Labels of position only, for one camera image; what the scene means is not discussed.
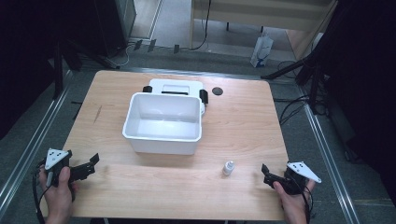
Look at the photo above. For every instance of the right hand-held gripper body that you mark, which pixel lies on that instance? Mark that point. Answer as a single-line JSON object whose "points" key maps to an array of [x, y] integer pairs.
{"points": [[295, 179]]}

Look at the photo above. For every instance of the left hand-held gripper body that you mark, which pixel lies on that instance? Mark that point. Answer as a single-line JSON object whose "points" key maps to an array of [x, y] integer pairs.
{"points": [[57, 163]]}

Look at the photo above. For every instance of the small white dropper bottle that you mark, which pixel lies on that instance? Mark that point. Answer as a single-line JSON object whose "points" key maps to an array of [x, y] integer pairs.
{"points": [[228, 168]]}

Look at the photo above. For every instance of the white plastic storage box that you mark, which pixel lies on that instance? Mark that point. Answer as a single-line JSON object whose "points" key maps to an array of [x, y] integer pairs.
{"points": [[162, 146]]}

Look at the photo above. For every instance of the person's right hand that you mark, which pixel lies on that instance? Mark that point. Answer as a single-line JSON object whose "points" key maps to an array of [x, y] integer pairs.
{"points": [[291, 205]]}

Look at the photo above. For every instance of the person's left hand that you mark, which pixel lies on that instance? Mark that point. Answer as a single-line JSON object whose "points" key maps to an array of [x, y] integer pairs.
{"points": [[59, 199]]}

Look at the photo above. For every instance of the black round table grommet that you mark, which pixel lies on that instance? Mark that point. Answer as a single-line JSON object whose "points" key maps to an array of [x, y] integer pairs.
{"points": [[217, 91]]}

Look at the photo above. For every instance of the black stand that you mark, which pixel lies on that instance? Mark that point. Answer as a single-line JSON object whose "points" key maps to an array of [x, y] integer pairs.
{"points": [[58, 68], [314, 77]]}

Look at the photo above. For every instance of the white lid with black latches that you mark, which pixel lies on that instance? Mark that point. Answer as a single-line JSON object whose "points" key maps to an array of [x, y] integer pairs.
{"points": [[174, 84]]}

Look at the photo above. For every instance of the white paper bag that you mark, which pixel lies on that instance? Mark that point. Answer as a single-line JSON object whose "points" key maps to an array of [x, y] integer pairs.
{"points": [[261, 51]]}

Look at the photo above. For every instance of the dark cabinet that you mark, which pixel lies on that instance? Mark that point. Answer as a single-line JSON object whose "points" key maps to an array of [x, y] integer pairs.
{"points": [[120, 25]]}

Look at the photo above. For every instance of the light wooden bench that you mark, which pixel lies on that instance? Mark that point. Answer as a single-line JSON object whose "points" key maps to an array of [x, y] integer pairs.
{"points": [[261, 14]]}

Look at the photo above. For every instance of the metal floor rail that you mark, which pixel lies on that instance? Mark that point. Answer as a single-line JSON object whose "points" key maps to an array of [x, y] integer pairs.
{"points": [[28, 152], [330, 161]]}

